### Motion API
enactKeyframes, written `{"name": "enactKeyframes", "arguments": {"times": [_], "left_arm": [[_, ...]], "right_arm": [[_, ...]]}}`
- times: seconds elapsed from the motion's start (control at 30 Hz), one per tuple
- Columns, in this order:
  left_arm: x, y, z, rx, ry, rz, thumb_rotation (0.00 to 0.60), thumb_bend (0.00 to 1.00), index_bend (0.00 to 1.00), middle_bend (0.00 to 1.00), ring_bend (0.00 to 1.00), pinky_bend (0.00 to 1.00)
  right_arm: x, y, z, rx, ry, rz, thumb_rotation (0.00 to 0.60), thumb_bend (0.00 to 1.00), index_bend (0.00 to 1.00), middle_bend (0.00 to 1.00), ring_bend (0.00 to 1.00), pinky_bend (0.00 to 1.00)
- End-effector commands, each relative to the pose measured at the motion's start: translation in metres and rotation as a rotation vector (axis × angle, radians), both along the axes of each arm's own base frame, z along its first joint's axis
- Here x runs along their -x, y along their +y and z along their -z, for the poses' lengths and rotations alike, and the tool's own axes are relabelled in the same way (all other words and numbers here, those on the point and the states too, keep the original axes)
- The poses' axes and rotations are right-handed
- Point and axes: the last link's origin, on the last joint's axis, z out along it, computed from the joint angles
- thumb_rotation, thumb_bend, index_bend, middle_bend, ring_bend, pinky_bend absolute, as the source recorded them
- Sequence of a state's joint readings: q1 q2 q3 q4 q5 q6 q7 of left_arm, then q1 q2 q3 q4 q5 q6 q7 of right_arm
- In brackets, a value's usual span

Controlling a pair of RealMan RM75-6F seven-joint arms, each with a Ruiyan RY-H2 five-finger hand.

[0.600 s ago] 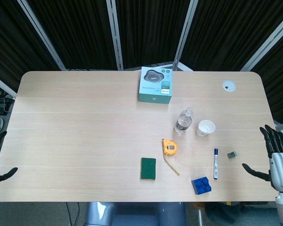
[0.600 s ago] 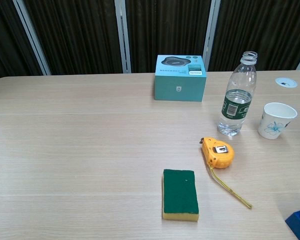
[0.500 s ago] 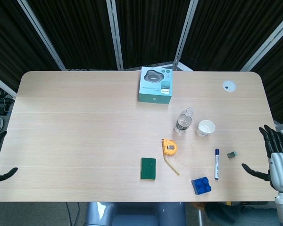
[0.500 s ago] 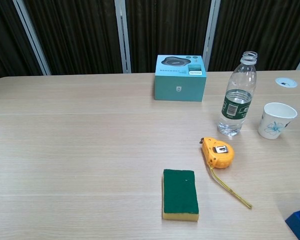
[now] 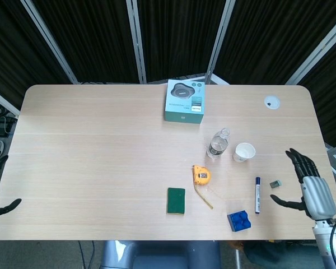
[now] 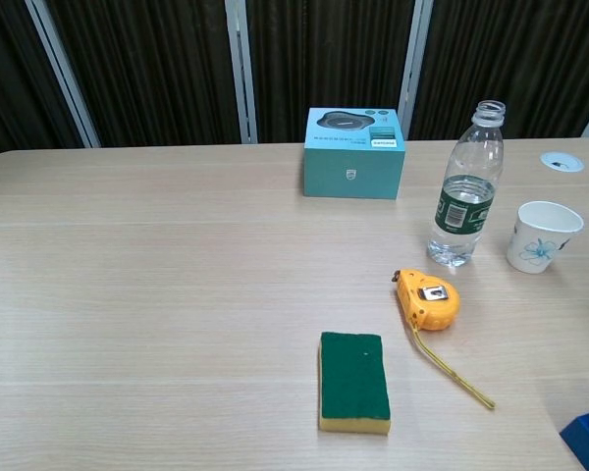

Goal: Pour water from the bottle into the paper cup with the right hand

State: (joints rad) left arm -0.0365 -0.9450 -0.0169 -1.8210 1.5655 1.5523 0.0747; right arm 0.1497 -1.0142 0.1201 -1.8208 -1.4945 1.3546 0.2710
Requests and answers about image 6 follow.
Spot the clear plastic water bottle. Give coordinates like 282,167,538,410
425,99,508,269

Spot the white flower-print paper cup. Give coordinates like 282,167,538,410
506,200,585,275

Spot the green yellow scrub sponge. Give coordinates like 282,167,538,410
317,331,393,436

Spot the teal speaker product box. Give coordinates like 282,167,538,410
302,107,406,201

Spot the white table cable grommet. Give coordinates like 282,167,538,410
540,151,585,173

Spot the orange tape measure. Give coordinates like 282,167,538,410
390,267,497,411

